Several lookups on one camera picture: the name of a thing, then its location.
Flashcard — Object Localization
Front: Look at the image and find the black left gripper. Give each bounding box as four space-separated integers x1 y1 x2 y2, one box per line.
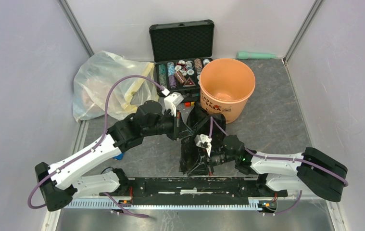
143 109 194 141

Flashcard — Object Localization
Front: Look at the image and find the black trash bag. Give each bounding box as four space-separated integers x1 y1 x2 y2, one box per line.
179 103 226 177

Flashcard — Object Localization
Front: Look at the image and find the orange capybara trash bin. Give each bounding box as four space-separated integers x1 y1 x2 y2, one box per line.
199 58 256 124

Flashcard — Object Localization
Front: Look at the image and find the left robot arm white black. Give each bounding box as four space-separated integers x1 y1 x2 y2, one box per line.
27 101 193 211

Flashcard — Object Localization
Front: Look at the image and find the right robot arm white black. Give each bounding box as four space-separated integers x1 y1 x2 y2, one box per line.
195 134 348 202

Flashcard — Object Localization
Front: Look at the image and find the red triangle dealer button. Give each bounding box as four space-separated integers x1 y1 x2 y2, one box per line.
183 77 196 87

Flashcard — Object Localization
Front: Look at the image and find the blue small object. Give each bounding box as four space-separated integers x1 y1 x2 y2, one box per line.
113 153 124 160

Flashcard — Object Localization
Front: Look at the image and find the black poker chip case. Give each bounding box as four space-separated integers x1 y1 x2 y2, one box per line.
149 19 214 103

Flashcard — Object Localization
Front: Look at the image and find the translucent yellowish plastic bag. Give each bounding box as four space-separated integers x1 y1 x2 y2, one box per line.
72 51 159 121

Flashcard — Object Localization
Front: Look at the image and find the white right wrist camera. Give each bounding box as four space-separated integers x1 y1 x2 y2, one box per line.
194 134 212 157

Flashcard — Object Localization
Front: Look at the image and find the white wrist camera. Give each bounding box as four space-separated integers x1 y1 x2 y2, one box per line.
194 134 212 157
161 88 184 117

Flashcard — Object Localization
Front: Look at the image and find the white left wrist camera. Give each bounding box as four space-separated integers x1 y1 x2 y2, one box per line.
161 88 184 117

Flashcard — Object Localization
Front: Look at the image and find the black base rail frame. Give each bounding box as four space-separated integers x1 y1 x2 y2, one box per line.
42 176 333 213

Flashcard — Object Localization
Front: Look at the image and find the mint green handle tool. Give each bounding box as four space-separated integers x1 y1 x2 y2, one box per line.
236 51 276 60

